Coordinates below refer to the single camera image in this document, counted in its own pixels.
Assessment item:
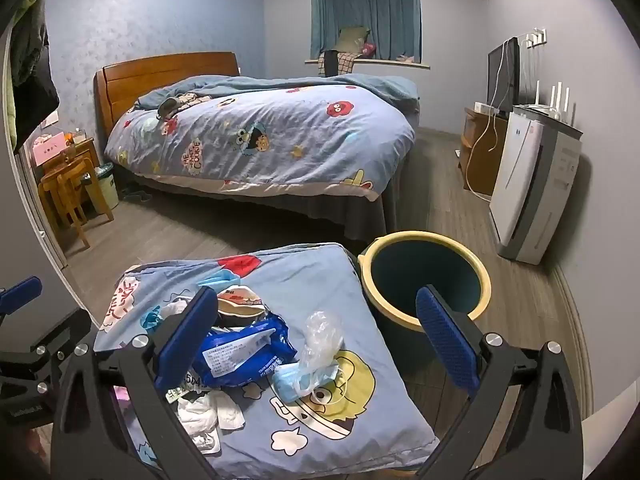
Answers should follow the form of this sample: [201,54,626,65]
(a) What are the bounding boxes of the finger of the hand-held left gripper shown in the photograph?
[27,307,94,363]
[0,276,44,317]

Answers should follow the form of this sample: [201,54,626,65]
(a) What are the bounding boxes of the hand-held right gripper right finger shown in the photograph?
[415,285,586,480]

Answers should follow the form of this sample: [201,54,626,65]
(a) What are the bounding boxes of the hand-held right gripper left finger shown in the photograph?
[50,286,221,480]

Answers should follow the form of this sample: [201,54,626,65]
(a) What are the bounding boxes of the blue wet wipe packet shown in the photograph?
[200,312,299,391]

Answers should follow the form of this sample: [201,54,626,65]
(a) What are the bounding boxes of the teal bucket with yellow rim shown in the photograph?
[358,231,493,376]

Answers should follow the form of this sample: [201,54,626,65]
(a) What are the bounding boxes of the white printed packet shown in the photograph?
[167,374,212,404]

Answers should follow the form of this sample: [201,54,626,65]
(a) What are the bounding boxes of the beige round container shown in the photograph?
[217,286,267,320]

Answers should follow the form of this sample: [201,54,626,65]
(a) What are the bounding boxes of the white crumpled tissue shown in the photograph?
[175,389,247,432]

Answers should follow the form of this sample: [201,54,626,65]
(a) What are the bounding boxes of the wooden stool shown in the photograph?
[39,157,115,250]

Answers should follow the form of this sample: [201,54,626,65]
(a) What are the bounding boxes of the clear plastic bag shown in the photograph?
[295,310,347,396]

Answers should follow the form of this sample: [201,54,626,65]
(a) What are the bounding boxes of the small green waste bin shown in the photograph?
[80,164,121,212]

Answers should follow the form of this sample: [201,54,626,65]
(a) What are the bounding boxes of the pink box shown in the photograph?
[31,132,69,167]

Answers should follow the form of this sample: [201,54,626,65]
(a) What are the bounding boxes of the wooden nightstand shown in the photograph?
[30,136,102,183]

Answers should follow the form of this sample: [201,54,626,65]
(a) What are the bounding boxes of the grey bed base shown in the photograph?
[120,125,422,242]

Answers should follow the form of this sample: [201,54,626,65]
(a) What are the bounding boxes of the white air purifier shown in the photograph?
[489,104,584,264]

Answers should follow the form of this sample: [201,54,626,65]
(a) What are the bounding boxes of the wooden cabinet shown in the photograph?
[458,107,509,197]

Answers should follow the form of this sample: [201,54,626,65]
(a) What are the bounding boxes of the dark hanging clothes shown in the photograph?
[9,0,62,153]

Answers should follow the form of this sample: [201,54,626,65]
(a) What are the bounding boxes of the printed blue duvet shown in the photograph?
[105,74,419,202]

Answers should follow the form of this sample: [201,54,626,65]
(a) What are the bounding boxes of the wooden headboard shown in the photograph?
[95,51,240,147]

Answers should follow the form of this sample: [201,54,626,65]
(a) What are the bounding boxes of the white router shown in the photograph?
[519,80,577,122]

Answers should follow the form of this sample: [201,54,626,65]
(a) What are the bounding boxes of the flat television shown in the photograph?
[487,37,522,117]

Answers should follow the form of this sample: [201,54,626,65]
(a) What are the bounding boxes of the plaid cloth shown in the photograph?
[330,50,358,77]

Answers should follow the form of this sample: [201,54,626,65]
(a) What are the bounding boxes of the olive cushion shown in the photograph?
[334,26,372,54]

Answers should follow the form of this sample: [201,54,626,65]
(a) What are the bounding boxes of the blue curtain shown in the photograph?
[311,0,422,62]

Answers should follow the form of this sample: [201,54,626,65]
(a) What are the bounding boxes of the white cable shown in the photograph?
[464,110,502,204]

